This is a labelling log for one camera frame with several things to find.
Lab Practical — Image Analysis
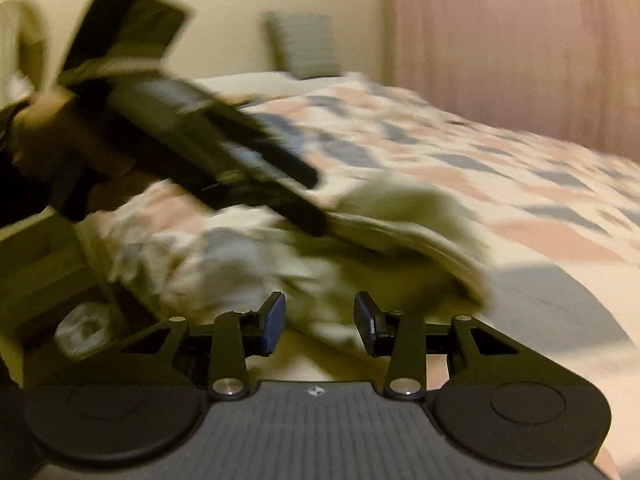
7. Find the light green garment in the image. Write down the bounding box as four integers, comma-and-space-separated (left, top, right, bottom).
160, 174, 491, 351

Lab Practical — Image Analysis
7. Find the person left hand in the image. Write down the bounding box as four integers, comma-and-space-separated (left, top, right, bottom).
9, 91, 160, 221

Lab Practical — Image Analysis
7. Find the white pillow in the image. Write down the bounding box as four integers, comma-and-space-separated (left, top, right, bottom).
193, 72, 348, 105

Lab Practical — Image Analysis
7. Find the grey square pillow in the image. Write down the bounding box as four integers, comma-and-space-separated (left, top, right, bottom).
262, 11, 342, 80

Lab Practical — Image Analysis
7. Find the patchwork checkered quilt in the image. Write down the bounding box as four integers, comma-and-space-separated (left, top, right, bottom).
79, 73, 639, 479

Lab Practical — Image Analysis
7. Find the pink curtain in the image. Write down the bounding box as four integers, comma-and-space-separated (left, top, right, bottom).
385, 0, 639, 158

